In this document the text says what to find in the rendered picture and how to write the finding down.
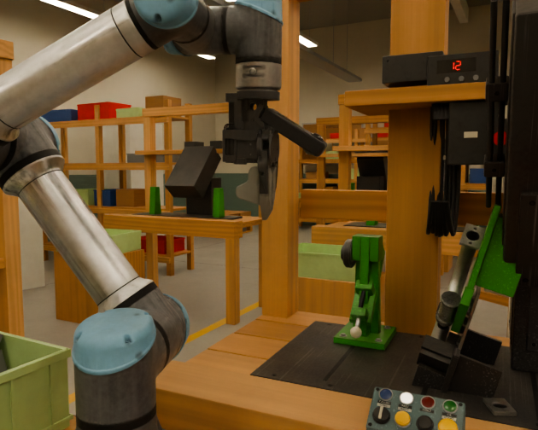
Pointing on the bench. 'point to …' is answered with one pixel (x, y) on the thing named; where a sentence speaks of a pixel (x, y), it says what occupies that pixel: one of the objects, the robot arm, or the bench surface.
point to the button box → (415, 409)
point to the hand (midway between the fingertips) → (269, 212)
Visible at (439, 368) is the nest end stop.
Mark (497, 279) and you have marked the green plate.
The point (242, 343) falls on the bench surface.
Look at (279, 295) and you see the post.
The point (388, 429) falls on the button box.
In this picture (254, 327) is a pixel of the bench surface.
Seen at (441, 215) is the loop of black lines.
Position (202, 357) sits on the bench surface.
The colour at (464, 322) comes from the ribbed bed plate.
